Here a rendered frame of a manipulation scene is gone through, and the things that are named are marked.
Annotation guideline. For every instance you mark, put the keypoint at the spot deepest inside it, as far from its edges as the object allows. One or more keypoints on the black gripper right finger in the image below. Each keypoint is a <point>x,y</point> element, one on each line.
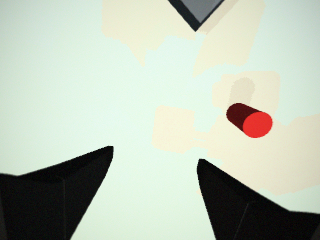
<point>237,212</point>

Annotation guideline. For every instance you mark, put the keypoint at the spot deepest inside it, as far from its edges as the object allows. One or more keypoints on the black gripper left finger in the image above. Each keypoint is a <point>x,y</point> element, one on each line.
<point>49,203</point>

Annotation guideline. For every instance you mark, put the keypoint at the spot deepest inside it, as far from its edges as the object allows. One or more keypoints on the grey square block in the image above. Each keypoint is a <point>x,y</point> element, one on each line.
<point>195,12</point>

